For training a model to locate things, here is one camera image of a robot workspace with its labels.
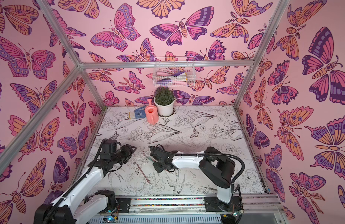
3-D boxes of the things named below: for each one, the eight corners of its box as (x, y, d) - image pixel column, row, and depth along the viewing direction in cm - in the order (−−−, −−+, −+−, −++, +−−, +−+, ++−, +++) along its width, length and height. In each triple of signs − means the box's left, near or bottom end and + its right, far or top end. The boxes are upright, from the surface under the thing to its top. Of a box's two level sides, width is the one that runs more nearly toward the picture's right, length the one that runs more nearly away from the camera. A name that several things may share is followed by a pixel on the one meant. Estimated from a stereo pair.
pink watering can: (146, 126, 110) (143, 117, 101) (149, 108, 122) (146, 98, 113) (157, 126, 110) (156, 116, 101) (159, 108, 122) (158, 98, 113)
